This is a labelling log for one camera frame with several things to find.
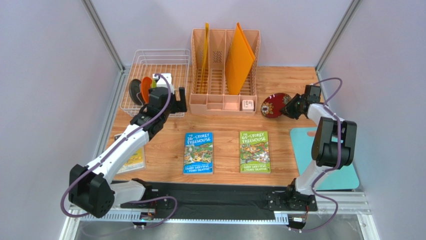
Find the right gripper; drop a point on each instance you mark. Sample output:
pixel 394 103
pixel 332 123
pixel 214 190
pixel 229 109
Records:
pixel 293 106

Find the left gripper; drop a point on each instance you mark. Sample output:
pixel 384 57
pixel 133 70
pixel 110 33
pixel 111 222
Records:
pixel 181 105

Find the red floral plate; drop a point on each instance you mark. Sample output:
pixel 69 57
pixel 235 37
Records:
pixel 272 105

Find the lime green plate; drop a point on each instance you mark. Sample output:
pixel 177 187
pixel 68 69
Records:
pixel 154 83

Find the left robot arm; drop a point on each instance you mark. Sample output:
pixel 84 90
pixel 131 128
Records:
pixel 91 187

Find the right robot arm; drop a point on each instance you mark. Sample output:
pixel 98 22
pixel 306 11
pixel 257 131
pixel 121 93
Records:
pixel 333 145

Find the orange plate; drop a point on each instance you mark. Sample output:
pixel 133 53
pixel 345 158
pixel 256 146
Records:
pixel 145 86

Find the pink plastic file organizer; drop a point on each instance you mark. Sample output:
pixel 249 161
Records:
pixel 216 100

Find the white power adapter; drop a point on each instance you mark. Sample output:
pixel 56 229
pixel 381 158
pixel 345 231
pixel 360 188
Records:
pixel 247 105

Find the black plate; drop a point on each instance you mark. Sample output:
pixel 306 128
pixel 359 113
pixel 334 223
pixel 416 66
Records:
pixel 135 94

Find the blue treehouse book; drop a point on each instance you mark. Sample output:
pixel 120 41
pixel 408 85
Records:
pixel 198 157

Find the green treehouse book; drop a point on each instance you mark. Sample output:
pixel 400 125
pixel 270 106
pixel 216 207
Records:
pixel 254 152

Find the yellow book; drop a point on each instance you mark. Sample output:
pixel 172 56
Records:
pixel 135 162

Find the large orange folder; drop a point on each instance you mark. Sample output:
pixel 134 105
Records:
pixel 239 61

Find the thin orange folder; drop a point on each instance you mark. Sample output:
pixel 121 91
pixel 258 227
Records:
pixel 204 56

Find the teal cutting board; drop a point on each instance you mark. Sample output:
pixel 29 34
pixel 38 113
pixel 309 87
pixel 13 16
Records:
pixel 344 179

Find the black base mat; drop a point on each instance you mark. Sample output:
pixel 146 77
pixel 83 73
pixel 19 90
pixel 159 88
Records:
pixel 215 201

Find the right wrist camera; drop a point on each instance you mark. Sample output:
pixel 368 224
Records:
pixel 312 91

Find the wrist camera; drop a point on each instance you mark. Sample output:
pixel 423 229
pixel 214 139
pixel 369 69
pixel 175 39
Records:
pixel 312 91
pixel 162 81

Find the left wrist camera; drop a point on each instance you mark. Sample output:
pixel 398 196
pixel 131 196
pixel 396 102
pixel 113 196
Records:
pixel 162 81

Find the white wire dish rack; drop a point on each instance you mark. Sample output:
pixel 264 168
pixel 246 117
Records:
pixel 147 62

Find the aluminium frame rail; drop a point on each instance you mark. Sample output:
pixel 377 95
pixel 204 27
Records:
pixel 334 202

